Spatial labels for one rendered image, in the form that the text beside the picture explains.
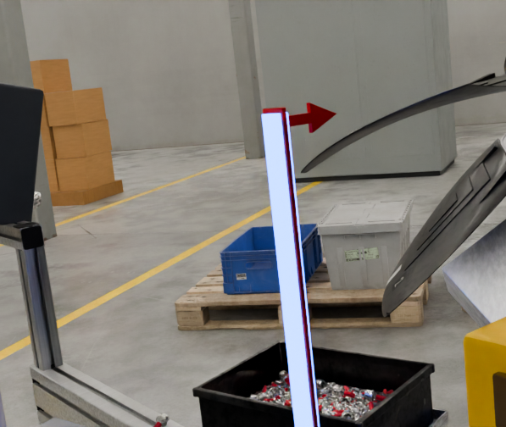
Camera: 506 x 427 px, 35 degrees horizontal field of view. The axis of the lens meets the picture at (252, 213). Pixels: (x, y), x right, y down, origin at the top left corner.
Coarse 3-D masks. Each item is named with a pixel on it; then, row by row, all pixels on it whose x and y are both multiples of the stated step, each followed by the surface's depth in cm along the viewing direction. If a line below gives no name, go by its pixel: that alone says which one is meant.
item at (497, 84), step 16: (480, 80) 81; (496, 80) 77; (432, 96) 61; (448, 96) 61; (464, 96) 63; (480, 96) 68; (400, 112) 63; (416, 112) 67; (368, 128) 67; (336, 144) 70; (320, 160) 77
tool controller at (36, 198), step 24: (0, 96) 106; (24, 96) 108; (0, 120) 106; (24, 120) 108; (0, 144) 106; (24, 144) 108; (0, 168) 106; (24, 168) 108; (0, 192) 107; (24, 192) 109; (0, 216) 107; (24, 216) 109
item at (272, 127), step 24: (264, 120) 62; (264, 144) 62; (288, 192) 61; (288, 216) 62; (288, 240) 62; (288, 264) 63; (288, 288) 63; (288, 312) 64; (288, 336) 65; (288, 360) 65
